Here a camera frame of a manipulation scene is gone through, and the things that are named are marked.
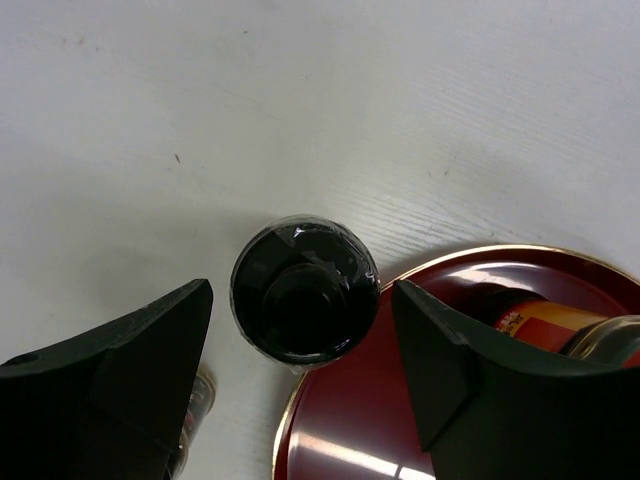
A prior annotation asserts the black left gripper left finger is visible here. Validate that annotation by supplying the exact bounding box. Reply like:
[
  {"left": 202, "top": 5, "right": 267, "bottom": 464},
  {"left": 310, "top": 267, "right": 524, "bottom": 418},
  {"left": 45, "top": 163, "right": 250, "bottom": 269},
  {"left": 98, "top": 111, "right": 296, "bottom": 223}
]
[{"left": 1, "top": 279, "right": 213, "bottom": 479}]

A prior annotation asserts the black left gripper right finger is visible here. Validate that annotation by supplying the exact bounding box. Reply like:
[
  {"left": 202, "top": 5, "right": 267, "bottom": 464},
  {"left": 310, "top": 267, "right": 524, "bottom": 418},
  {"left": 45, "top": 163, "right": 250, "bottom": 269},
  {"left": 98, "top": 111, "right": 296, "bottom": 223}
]
[{"left": 392, "top": 280, "right": 639, "bottom": 479}]

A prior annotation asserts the small black cap spice bottle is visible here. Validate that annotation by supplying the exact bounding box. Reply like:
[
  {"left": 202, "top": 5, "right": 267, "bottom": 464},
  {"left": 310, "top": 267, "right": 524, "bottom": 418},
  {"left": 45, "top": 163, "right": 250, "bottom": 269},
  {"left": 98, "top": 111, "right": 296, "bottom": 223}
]
[{"left": 164, "top": 363, "right": 216, "bottom": 479}]

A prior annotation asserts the red lid sauce jar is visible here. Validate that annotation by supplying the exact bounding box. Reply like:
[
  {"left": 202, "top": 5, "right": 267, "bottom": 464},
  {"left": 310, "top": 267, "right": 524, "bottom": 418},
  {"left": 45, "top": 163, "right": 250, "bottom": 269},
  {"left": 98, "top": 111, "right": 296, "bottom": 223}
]
[{"left": 451, "top": 282, "right": 639, "bottom": 368}]

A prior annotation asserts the clear salt shaker black top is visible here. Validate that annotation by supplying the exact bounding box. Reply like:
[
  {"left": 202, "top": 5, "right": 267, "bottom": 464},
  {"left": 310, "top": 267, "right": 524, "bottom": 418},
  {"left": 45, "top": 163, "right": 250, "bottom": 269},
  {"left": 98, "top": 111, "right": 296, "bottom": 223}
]
[{"left": 229, "top": 215, "right": 381, "bottom": 374}]

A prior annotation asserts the red round tray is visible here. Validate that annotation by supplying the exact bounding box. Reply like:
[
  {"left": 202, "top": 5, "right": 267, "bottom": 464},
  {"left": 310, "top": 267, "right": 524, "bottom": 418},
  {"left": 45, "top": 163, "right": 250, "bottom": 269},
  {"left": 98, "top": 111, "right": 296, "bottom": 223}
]
[{"left": 272, "top": 244, "right": 639, "bottom": 479}]

